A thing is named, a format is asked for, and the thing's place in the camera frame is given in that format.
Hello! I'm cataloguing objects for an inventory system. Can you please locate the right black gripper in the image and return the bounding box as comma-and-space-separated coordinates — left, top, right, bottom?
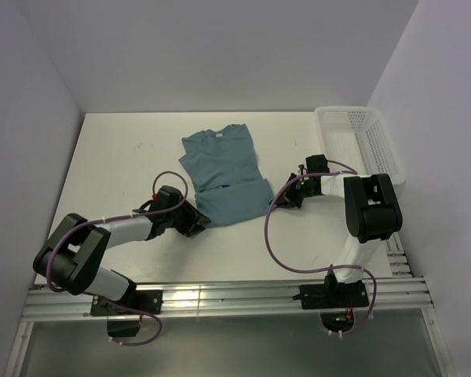
271, 173, 316, 209

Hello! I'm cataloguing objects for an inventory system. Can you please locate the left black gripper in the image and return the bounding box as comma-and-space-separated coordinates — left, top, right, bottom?
165, 197, 209, 237

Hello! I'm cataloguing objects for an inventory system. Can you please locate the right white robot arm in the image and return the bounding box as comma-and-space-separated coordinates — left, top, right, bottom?
270, 172, 403, 309

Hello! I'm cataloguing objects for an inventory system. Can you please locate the aluminium rail frame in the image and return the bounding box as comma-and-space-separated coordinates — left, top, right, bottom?
3, 160, 456, 377

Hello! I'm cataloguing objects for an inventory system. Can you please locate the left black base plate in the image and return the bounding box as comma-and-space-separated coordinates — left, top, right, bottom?
90, 290, 162, 317

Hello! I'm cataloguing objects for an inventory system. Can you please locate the white perforated plastic basket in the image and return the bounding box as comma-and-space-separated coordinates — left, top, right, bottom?
314, 106, 406, 194

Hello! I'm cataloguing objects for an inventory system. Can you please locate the teal blue t shirt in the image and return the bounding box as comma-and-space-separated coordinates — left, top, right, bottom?
179, 124, 274, 228

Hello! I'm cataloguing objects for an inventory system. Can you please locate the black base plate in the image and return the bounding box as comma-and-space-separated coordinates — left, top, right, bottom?
90, 290, 162, 317
293, 276, 369, 309

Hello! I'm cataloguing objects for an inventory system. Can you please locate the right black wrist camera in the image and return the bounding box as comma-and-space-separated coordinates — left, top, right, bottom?
305, 154, 330, 174

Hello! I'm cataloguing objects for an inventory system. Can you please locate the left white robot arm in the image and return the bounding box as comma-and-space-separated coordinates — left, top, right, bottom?
33, 196, 211, 313

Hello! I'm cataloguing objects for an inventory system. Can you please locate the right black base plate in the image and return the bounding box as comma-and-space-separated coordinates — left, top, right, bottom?
293, 276, 369, 309

